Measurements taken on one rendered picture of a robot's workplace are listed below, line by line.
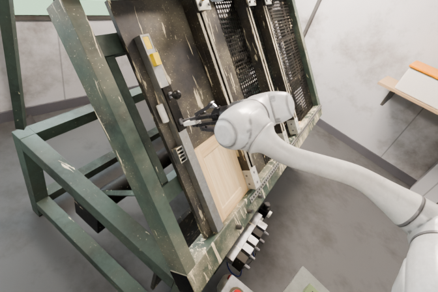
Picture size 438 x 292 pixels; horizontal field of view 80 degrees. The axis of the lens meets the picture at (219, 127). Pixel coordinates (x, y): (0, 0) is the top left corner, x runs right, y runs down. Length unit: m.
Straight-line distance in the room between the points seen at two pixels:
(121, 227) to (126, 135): 0.60
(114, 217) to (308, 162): 1.05
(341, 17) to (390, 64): 0.90
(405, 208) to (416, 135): 3.40
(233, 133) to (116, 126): 0.48
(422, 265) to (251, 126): 0.45
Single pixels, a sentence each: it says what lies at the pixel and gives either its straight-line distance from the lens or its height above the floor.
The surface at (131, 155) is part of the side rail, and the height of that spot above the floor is 1.33.
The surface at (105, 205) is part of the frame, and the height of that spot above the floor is 0.79.
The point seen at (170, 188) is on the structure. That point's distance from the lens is 1.20.
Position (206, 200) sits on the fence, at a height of 1.04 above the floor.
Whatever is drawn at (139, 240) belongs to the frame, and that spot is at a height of 0.79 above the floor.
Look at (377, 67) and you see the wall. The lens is 4.09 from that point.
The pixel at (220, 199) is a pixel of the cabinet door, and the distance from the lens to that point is 1.38.
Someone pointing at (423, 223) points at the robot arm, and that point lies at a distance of 0.83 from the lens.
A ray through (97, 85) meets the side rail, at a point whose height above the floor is 1.52.
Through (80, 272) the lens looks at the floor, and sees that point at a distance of 2.23.
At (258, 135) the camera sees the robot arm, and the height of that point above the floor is 1.66.
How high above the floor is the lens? 2.03
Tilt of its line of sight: 36 degrees down
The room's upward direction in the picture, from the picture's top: 18 degrees clockwise
